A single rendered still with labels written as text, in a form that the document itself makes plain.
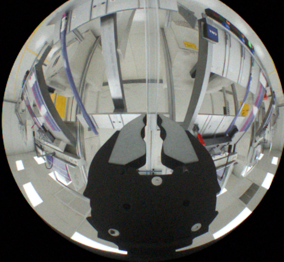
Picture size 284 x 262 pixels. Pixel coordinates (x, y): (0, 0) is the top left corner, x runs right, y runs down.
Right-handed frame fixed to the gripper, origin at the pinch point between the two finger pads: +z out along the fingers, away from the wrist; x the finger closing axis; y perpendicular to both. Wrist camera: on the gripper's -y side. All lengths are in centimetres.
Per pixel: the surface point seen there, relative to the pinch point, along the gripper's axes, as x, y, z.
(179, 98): 71, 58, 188
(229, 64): 28.5, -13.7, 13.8
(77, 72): -58, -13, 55
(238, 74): 36.0, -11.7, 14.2
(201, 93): 17.1, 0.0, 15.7
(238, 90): 163, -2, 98
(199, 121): 21.9, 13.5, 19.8
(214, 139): 37.4, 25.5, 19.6
